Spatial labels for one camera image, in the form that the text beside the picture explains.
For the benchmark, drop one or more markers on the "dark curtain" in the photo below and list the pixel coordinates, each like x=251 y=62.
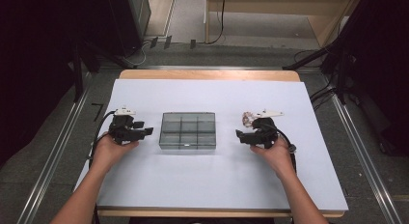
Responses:
x=382 y=72
x=32 y=72

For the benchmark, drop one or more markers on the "white paper sheet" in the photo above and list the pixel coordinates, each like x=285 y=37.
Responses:
x=199 y=182

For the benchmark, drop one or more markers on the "black cabinet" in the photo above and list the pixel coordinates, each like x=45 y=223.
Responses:
x=128 y=21

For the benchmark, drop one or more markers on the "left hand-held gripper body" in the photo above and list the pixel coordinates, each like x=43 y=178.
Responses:
x=121 y=129

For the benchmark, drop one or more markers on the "wooden table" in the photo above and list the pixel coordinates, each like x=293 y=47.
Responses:
x=209 y=74

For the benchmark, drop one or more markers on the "person's right hand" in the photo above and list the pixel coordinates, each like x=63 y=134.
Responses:
x=276 y=158

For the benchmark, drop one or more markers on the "small black floor block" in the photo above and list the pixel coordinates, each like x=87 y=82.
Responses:
x=193 y=44
x=153 y=42
x=167 y=42

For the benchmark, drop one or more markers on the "black metal stand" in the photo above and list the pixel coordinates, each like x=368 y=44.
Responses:
x=308 y=58
x=77 y=72

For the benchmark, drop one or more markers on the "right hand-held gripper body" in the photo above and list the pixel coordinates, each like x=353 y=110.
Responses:
x=265 y=134

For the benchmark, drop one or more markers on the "light wooden shelf unit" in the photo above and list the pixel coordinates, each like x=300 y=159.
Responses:
x=289 y=11

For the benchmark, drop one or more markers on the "clear grey compartment box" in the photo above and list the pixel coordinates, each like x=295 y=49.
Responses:
x=188 y=130

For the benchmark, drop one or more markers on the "person's left hand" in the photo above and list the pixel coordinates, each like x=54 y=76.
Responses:
x=107 y=151

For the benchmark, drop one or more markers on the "metal floor rail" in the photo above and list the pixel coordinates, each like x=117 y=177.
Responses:
x=363 y=159
x=54 y=153

